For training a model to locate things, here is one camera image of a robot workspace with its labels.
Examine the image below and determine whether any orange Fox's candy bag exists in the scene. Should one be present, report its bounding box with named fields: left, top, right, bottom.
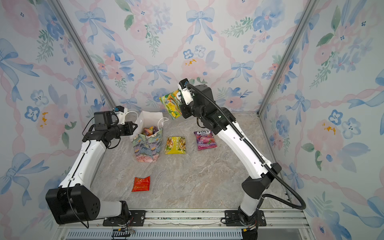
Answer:
left=142, top=126, right=159, bottom=137

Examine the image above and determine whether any green lemon candy bag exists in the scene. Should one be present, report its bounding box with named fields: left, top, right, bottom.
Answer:
left=160, top=90, right=182, bottom=120

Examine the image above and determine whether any floral paper gift bag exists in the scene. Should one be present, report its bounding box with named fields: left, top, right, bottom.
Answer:
left=130, top=111, right=169, bottom=163

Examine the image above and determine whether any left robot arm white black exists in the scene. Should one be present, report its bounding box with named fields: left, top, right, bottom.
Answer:
left=45, top=122, right=138, bottom=228

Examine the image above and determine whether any left aluminium corner post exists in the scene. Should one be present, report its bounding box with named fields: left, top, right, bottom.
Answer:
left=48, top=0, right=116, bottom=108

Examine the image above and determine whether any small red snack packet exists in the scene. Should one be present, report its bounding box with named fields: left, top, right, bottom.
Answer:
left=132, top=176, right=151, bottom=192

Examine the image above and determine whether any purple berries candy bag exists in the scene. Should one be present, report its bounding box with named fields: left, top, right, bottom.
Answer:
left=194, top=130, right=217, bottom=151

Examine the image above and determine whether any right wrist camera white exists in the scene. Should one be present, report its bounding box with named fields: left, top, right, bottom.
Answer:
left=178, top=79, right=193, bottom=105

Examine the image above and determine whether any aluminium corner post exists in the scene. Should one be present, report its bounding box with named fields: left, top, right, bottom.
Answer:
left=257, top=0, right=319, bottom=116
left=48, top=0, right=116, bottom=108

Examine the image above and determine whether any yellow candy bag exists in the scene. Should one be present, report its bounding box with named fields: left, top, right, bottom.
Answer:
left=165, top=137, right=186, bottom=155

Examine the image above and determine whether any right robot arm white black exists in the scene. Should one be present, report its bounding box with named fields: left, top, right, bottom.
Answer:
left=179, top=79, right=281, bottom=226

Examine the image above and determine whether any black corrugated cable conduit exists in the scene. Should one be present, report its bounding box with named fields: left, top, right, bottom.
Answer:
left=185, top=83, right=307, bottom=210

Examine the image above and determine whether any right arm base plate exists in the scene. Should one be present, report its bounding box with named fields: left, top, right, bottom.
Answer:
left=221, top=210, right=267, bottom=227

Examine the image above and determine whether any right aluminium corner post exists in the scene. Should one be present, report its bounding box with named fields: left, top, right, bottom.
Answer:
left=257, top=0, right=319, bottom=116

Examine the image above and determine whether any aluminium mounting rail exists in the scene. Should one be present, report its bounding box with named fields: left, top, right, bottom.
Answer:
left=58, top=206, right=310, bottom=230

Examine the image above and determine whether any black connector with wires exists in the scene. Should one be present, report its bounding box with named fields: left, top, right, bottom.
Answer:
left=111, top=227, right=136, bottom=240

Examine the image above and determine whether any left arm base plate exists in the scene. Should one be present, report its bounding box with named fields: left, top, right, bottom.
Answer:
left=103, top=210, right=147, bottom=227

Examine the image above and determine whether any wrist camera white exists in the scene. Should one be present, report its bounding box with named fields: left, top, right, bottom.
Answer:
left=93, top=105, right=128, bottom=126
left=178, top=79, right=193, bottom=105

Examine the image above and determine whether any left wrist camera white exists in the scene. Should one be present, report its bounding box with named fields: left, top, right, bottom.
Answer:
left=93, top=105, right=128, bottom=126

